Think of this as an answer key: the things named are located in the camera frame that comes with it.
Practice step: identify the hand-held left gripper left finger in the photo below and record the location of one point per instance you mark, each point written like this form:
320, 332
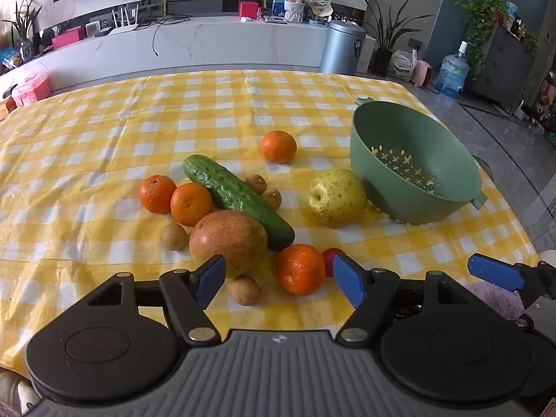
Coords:
210, 279

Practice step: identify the yellow checked tablecloth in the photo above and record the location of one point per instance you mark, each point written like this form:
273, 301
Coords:
130, 117

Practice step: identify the mandarin orange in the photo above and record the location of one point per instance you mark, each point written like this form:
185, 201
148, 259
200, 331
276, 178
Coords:
191, 204
154, 193
300, 268
278, 146

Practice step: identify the yellow pear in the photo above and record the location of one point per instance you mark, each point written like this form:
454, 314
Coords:
336, 200

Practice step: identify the green cucumber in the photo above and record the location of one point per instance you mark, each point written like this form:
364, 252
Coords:
230, 191

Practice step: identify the red box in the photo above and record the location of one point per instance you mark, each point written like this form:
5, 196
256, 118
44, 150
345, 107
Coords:
248, 9

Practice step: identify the pink pig-shaped appliance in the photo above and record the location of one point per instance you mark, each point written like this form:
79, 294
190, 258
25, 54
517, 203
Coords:
422, 73

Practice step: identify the pink-red box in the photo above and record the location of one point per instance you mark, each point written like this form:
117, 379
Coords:
68, 37

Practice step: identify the blue water bottle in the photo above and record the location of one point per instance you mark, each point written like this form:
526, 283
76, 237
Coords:
451, 74

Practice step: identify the red cherry tomato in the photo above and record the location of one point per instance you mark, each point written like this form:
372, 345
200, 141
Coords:
330, 257

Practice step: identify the trailing ivy plant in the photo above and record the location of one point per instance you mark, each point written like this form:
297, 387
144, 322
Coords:
480, 17

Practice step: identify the small brown potato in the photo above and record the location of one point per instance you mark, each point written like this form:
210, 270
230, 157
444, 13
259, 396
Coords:
174, 236
245, 290

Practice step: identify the teddy bear bouquet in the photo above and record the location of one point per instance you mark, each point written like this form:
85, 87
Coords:
296, 6

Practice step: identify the silver trash can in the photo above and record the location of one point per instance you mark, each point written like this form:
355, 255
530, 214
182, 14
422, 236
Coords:
341, 50

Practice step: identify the small brown potato near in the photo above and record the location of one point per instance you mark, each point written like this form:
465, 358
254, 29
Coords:
245, 290

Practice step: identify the white plastic bag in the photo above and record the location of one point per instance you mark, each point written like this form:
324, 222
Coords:
400, 66

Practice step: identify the small brown potato left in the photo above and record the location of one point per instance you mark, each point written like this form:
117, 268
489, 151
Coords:
174, 236

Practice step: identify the white television cabinet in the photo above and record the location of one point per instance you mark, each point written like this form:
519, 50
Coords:
217, 43

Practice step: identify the small brown kiwi lower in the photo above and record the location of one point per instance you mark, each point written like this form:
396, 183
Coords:
272, 198

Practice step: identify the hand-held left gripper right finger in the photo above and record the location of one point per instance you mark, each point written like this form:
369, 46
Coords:
349, 282

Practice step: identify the green colander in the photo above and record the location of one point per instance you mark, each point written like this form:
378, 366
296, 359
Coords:
391, 182

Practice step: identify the stack of pink boxes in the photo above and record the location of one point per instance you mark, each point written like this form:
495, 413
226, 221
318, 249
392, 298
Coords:
31, 89

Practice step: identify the small brown kiwi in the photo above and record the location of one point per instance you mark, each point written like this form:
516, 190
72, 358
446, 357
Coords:
256, 183
272, 198

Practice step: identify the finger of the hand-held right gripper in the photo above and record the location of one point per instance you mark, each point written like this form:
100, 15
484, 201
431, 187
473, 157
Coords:
495, 271
525, 323

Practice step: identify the white router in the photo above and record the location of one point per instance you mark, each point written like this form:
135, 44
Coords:
124, 28

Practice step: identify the white shoe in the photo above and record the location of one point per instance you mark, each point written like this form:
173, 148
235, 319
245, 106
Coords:
15, 395

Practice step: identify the grey cabinet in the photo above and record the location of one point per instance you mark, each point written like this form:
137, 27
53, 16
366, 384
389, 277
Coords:
504, 65

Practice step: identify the spiky potted plant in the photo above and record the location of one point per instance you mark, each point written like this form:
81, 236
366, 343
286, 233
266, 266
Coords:
24, 26

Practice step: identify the small brown kiwi upper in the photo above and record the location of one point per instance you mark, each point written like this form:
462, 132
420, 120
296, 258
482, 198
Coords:
256, 183

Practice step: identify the tall potted plant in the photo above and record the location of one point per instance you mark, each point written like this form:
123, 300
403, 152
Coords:
384, 39

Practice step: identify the orange and blue bag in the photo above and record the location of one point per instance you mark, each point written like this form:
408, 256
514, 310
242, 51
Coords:
8, 61

